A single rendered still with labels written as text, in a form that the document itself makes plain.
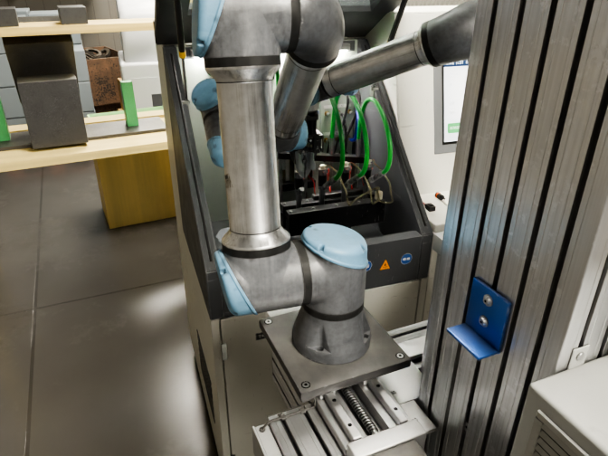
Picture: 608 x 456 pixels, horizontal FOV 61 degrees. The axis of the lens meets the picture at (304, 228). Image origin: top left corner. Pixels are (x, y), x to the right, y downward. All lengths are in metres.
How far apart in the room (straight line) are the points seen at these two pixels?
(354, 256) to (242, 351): 0.79
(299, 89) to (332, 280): 0.35
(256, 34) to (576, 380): 0.62
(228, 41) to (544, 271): 0.52
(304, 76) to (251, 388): 1.06
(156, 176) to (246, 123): 3.03
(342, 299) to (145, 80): 3.61
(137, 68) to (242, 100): 3.57
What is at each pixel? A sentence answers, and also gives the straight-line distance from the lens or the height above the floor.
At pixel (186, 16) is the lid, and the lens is 1.61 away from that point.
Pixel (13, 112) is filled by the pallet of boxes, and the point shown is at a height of 0.48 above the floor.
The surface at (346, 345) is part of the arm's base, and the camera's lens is 0.95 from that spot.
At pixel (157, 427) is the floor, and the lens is 2.33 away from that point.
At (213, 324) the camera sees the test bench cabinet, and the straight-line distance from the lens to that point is 1.50.
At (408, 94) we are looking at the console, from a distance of 1.77.
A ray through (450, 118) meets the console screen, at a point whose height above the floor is 1.22.
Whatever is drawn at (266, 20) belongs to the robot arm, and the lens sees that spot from 0.78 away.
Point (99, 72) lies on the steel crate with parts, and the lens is 6.83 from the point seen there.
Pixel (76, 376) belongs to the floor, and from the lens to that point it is 2.66.
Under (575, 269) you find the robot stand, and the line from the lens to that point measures 0.67.
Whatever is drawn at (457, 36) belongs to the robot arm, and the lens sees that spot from 1.14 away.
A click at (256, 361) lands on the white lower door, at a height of 0.61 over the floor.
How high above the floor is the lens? 1.69
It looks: 27 degrees down
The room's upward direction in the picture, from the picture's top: straight up
